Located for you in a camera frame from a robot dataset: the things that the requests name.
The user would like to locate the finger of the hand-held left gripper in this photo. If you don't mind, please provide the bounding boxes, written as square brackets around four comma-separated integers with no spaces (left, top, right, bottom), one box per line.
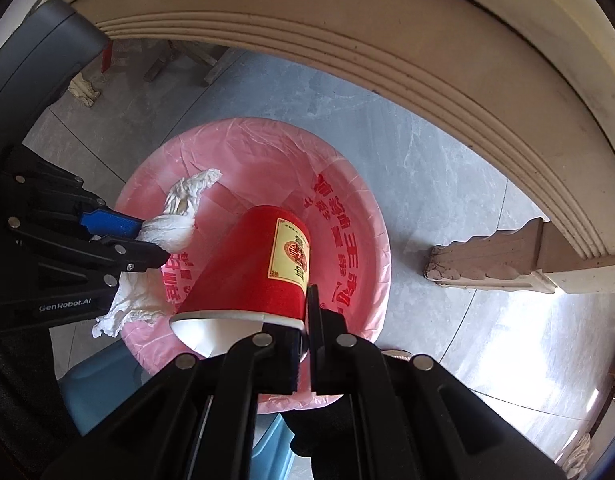
[4,145,144,239]
[7,217,168,286]

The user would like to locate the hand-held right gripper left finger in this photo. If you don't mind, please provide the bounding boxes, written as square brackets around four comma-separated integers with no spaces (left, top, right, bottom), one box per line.
[40,327,308,480]

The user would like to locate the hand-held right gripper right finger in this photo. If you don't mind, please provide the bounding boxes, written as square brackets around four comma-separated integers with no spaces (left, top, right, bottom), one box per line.
[307,285,563,480]

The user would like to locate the white tissue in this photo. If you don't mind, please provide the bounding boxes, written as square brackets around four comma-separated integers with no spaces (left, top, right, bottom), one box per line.
[91,167,224,338]

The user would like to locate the red paper cup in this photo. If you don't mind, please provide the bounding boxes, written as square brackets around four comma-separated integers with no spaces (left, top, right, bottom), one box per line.
[168,205,312,361]

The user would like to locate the pink plastic bin bag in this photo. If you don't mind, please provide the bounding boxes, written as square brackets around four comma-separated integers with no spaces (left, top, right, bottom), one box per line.
[114,116,392,413]

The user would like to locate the wooden furniture leg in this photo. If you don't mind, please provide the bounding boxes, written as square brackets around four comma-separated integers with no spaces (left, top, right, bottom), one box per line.
[144,40,230,87]

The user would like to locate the white crumpled cloth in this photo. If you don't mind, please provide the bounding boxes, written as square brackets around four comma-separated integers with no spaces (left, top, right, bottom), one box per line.
[562,434,596,476]

